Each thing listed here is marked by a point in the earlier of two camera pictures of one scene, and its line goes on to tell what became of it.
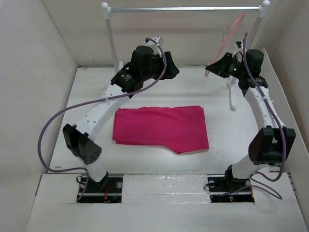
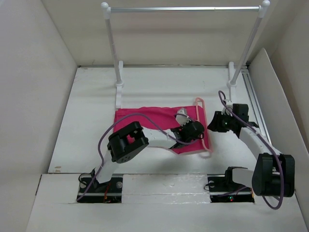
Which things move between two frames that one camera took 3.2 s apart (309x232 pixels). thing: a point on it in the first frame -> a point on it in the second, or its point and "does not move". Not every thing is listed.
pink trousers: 181,128 does not move
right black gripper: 219,66 -> 215,123
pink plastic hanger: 227,39 -> 197,99
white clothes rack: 231,85 does not move
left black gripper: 171,70 -> 185,124
